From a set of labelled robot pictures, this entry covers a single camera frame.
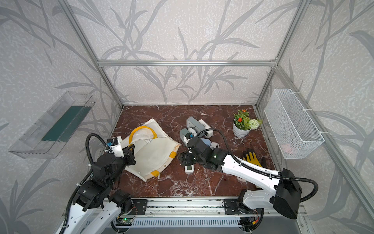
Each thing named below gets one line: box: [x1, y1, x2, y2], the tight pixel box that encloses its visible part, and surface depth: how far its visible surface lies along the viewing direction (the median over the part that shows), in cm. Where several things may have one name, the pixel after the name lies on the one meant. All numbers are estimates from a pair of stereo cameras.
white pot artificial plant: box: [232, 109, 263, 138], surface depth 93 cm
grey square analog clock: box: [186, 116, 206, 137], surface depth 99 cm
